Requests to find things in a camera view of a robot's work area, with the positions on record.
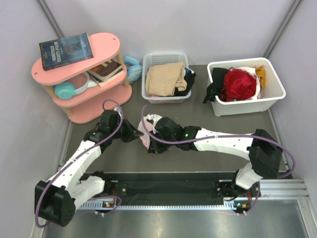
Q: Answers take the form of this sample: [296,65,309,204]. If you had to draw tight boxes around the black garment in basket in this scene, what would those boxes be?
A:
[174,67,196,97]

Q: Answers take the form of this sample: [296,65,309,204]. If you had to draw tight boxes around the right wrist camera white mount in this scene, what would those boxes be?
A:
[143,114,162,134]

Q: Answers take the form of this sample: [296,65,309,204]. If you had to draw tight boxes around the white garment in bin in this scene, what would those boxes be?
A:
[239,67,261,101]

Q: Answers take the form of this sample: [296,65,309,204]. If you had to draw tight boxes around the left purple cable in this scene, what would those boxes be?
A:
[34,99,123,228]

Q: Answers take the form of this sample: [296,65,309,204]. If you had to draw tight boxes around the teal white headphones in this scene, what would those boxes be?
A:
[54,72,97,100]

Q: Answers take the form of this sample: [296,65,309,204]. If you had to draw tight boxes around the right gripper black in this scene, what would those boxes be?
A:
[149,129,177,155]

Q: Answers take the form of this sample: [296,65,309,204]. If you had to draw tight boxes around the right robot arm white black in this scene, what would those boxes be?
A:
[140,114,282,196]

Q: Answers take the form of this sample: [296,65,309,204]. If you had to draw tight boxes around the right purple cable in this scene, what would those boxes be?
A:
[140,105,297,214]

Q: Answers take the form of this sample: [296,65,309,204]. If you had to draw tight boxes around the pink three-tier shelf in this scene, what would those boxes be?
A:
[32,33,132,124]

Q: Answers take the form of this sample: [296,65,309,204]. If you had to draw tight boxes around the black bra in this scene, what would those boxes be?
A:
[203,67,228,104]

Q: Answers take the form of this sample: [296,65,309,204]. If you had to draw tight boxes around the beige folded garment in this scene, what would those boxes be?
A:
[146,62,187,96]

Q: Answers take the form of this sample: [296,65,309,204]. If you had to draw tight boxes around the white plastic bin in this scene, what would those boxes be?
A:
[207,58,286,117]

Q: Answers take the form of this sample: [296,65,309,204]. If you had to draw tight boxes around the grey perforated plastic basket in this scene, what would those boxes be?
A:
[141,51,192,104]

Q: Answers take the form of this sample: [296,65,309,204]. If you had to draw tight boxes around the dark blue hardcover book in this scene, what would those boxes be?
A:
[39,33,94,71]

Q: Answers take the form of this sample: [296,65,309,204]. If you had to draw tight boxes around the purple cable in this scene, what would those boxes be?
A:
[34,99,123,228]
[140,105,297,214]

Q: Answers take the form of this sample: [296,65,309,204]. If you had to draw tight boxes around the red lace bra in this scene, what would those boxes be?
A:
[221,68,257,102]

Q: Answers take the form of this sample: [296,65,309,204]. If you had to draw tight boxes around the mustard yellow garment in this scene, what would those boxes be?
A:
[255,65,266,89]

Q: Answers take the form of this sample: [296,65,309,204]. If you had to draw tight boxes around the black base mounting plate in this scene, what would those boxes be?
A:
[99,171,258,206]

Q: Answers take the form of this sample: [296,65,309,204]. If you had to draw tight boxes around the aluminium rail with cable duct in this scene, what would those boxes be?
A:
[74,178,311,211]

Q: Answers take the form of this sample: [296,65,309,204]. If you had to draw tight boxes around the light blue headphones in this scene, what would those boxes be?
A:
[123,56,143,84]

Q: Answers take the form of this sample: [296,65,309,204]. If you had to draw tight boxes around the brown book on shelf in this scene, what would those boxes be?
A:
[88,59,124,87]

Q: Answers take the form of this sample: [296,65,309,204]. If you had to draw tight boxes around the pink white mesh laundry bag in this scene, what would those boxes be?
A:
[138,117,150,149]

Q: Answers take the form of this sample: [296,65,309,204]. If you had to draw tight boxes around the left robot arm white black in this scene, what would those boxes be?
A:
[35,109,144,228]

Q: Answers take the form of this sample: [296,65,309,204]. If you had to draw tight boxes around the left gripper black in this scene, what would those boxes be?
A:
[110,116,143,143]

